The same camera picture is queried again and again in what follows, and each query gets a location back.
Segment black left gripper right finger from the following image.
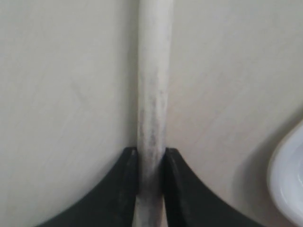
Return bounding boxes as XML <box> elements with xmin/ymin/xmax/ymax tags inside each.
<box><xmin>162</xmin><ymin>148</ymin><xmax>260</xmax><ymax>227</ymax></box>

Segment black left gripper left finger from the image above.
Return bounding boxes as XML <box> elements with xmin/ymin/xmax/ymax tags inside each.
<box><xmin>41</xmin><ymin>147</ymin><xmax>138</xmax><ymax>227</ymax></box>

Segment white rectangular plastic tray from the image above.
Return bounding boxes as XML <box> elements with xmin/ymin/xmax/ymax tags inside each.
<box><xmin>267</xmin><ymin>122</ymin><xmax>303</xmax><ymax>227</ymax></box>

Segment wooden drumstick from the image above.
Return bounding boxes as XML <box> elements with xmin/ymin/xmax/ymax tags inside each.
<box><xmin>135</xmin><ymin>0</ymin><xmax>174</xmax><ymax>227</ymax></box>

